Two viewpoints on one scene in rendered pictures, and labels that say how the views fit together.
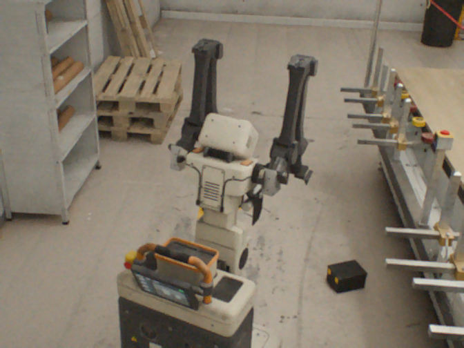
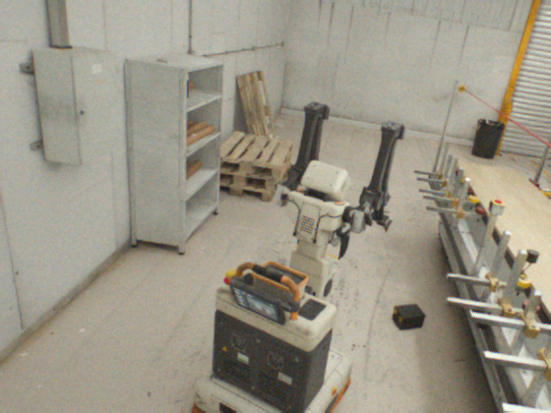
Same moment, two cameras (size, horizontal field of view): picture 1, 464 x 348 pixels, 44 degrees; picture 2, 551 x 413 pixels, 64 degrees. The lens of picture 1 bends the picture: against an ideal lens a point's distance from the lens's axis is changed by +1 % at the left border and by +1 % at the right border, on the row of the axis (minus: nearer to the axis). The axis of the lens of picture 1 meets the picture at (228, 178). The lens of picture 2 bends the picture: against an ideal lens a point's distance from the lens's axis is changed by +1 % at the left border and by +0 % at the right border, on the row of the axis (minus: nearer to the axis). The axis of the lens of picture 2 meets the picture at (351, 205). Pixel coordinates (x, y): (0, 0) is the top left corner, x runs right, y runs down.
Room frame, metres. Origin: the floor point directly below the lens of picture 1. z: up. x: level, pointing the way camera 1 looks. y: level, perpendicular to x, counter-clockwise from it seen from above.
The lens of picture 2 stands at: (0.15, 0.00, 2.03)
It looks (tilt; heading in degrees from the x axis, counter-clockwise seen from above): 22 degrees down; 356
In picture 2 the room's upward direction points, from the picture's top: 10 degrees clockwise
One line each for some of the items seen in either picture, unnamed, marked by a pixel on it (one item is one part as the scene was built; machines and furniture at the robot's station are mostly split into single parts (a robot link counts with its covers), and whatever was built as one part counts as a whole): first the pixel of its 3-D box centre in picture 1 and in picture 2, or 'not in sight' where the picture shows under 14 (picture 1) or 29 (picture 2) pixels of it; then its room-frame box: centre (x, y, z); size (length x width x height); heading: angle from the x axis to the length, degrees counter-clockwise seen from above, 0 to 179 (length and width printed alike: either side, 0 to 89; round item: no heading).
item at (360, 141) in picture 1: (393, 143); (454, 212); (3.19, -1.00, 0.84); 0.43 x 0.03 x 0.04; 87
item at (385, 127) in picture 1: (386, 127); (448, 201); (3.44, -1.01, 0.84); 0.43 x 0.03 x 0.04; 87
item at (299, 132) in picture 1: (299, 106); (386, 164); (2.30, -0.29, 1.40); 0.11 x 0.06 x 0.43; 65
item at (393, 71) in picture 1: (387, 102); (450, 183); (3.73, -1.07, 0.90); 0.04 x 0.04 x 0.48; 87
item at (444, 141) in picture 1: (442, 141); (496, 207); (2.49, -1.01, 1.18); 0.07 x 0.07 x 0.08; 87
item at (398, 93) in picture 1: (393, 119); (454, 195); (3.48, -1.06, 0.88); 0.04 x 0.04 x 0.48; 87
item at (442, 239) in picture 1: (442, 233); (492, 282); (2.21, -0.99, 0.84); 0.14 x 0.06 x 0.05; 177
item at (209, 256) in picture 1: (186, 264); (278, 284); (1.86, 0.15, 0.87); 0.23 x 0.15 x 0.11; 65
